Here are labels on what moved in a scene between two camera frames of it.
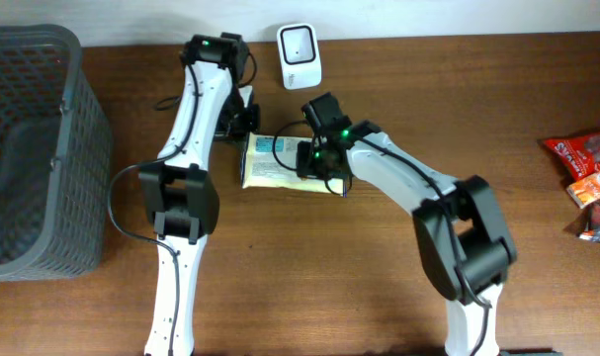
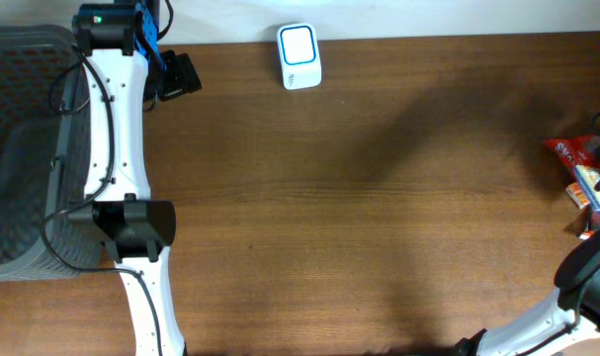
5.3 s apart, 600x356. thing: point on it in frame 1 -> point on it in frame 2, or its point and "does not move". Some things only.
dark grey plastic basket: (47, 155) does not move
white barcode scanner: (300, 55) does not move
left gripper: (237, 133) -> (184, 76)
